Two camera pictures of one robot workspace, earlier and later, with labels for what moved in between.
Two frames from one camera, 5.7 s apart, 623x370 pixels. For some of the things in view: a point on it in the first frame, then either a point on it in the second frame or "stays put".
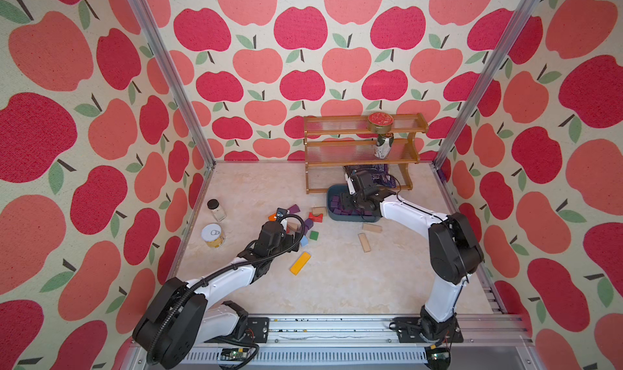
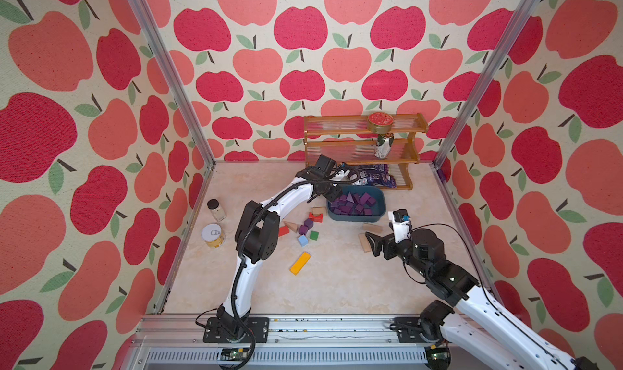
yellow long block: [299, 263] stays put
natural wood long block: [364, 243] stays put
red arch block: [319, 219] stays put
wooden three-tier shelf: [332, 142] stays put
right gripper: [346, 197] to [388, 241]
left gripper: [290, 240] to [337, 192]
